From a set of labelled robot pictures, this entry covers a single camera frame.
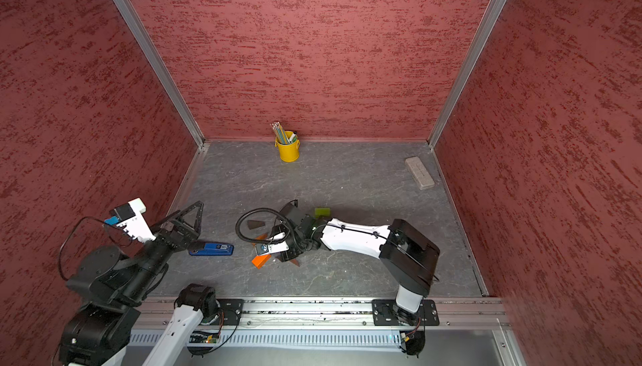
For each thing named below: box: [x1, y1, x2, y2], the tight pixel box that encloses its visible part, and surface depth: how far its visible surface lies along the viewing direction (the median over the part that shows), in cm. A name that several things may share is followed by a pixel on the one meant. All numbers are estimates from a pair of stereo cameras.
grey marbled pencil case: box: [404, 156, 435, 190], surface depth 108 cm
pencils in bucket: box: [269, 121, 296, 145], surface depth 109 cm
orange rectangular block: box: [250, 254, 271, 270], surface depth 84 cm
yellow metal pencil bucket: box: [274, 130, 301, 163], surface depth 112 cm
